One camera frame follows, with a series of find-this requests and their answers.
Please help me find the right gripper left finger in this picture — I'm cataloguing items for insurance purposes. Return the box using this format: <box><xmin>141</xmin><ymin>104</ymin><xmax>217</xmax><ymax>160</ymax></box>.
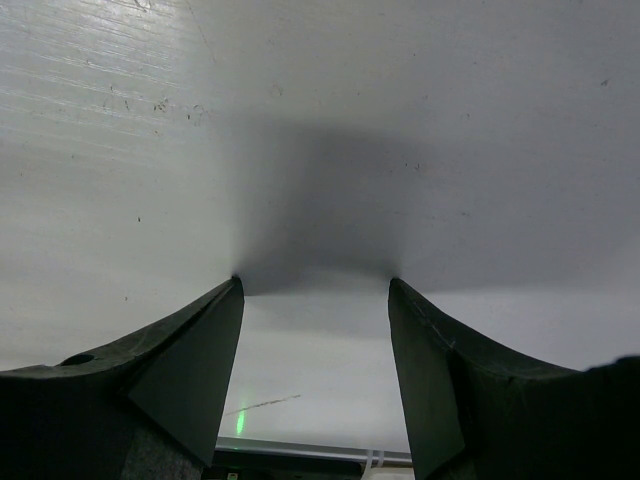
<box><xmin>1</xmin><ymin>278</ymin><xmax>244</xmax><ymax>479</ymax></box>

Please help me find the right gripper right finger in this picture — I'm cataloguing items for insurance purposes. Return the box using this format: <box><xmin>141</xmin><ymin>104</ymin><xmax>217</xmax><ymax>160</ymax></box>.
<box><xmin>388</xmin><ymin>278</ymin><xmax>639</xmax><ymax>479</ymax></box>

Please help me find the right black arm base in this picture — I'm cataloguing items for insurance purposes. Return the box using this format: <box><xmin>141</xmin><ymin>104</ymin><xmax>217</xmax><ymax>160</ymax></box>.
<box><xmin>201</xmin><ymin>438</ymin><xmax>415</xmax><ymax>480</ymax></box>

